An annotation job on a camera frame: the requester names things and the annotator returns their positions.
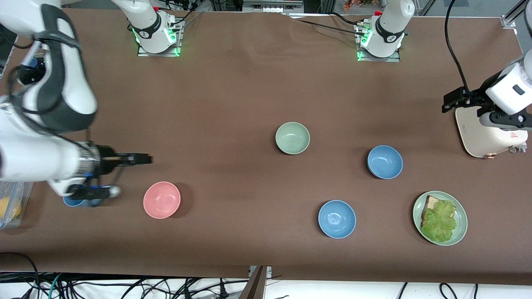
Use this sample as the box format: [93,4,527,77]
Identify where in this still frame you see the blue bowl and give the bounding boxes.
[318,200,357,239]
[367,145,403,180]

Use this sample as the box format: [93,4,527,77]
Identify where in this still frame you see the green bowl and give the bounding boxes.
[275,122,310,155]

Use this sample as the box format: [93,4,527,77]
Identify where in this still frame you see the pink bowl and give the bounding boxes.
[143,181,181,219]

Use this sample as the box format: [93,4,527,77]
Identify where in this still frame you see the cream toaster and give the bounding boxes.
[455,106,529,159]

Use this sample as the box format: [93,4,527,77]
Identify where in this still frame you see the blue cup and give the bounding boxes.
[63,195,103,208]

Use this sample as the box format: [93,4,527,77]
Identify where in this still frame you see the aluminium corner profile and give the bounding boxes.
[501,0,532,29]

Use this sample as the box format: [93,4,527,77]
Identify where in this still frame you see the clear plastic container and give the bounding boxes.
[0,181,34,230]

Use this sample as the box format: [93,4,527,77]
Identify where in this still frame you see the bread slice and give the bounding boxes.
[421,195,456,227]

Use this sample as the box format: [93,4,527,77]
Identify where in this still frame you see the yellow lemon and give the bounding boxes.
[0,198,22,221]

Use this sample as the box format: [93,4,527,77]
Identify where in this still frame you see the brown table cover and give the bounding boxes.
[0,7,532,287]

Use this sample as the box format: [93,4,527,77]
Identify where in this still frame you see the green plate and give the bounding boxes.
[413,191,468,246]

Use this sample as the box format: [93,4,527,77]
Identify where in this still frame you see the green lettuce leaf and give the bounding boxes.
[421,200,458,243]

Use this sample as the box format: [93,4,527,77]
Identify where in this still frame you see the brown beam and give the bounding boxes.
[239,267,267,299]

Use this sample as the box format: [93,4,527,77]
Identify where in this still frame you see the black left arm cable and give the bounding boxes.
[445,0,473,95]

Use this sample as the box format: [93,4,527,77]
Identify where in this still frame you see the thick black floor cable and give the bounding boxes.
[0,252,41,299]

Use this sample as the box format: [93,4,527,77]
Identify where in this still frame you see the short black table cable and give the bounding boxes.
[330,12,363,26]

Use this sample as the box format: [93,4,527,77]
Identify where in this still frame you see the teal floor cable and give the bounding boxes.
[49,273,64,299]

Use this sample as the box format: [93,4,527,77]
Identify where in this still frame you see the long black table cable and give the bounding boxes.
[296,19,368,37]

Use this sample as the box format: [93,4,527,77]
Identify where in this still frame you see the aluminium frame bar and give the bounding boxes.
[243,0,304,14]

